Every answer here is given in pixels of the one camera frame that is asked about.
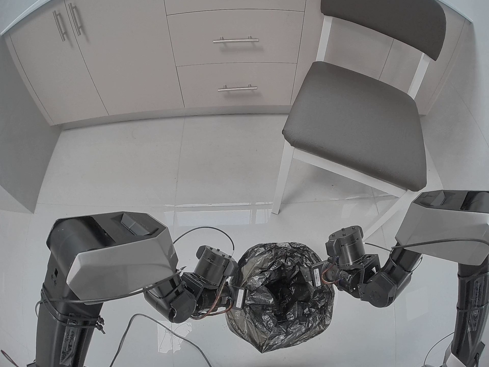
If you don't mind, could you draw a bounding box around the black plastic bag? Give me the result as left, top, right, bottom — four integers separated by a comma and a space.
225, 241, 337, 355

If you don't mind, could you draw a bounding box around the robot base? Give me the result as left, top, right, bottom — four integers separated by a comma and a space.
442, 349, 465, 367

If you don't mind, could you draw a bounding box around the grey chair with white legs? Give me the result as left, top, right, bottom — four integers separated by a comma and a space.
271, 0, 447, 237

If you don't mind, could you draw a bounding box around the beige cabinet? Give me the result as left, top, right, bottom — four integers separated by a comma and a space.
2, 0, 476, 129

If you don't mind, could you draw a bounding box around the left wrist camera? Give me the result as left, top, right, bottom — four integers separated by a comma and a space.
228, 285, 246, 312

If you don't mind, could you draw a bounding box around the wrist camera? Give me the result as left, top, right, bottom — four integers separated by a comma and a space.
301, 265, 326, 290
228, 285, 246, 312

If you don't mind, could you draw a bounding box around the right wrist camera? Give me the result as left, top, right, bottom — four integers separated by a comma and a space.
301, 265, 326, 290

